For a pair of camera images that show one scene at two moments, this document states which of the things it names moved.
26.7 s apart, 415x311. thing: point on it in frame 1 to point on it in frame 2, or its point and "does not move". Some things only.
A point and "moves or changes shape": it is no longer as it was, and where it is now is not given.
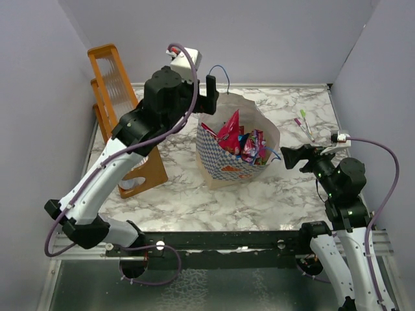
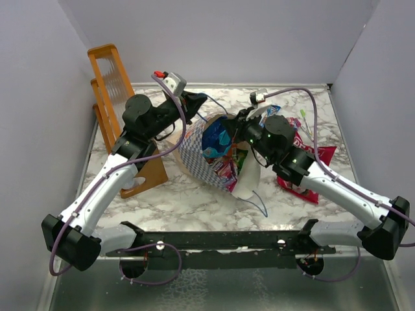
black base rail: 219,249 does not move
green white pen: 305,129 does not move
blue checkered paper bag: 221,167 to 185,153
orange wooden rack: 113,98 does not move
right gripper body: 318,162 to 242,131
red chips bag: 229,137 to 323,154
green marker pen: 303,115 does not move
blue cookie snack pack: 242,139 moves or changes shape
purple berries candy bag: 254,148 moves or changes shape
